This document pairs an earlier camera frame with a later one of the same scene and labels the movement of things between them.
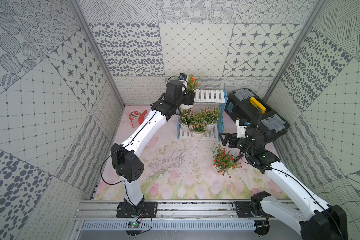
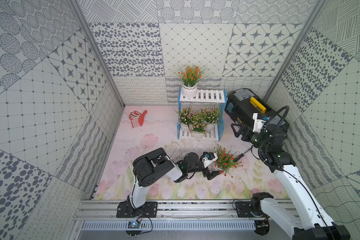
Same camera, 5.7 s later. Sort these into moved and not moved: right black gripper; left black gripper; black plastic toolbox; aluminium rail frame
Moved: right black gripper; left black gripper
Not moved: black plastic toolbox; aluminium rail frame
